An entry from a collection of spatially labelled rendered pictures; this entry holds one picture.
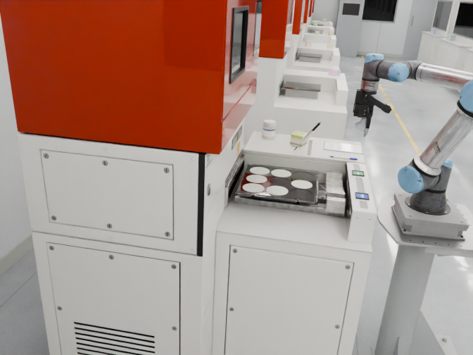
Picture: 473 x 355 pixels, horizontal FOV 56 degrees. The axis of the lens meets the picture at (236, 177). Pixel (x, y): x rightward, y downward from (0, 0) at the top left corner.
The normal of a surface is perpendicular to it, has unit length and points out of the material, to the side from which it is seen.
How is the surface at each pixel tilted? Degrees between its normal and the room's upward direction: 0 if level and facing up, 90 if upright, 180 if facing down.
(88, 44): 90
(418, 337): 90
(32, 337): 0
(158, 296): 90
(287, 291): 90
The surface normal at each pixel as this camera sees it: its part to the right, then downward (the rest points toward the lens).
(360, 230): -0.18, 0.37
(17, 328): 0.05, -0.92
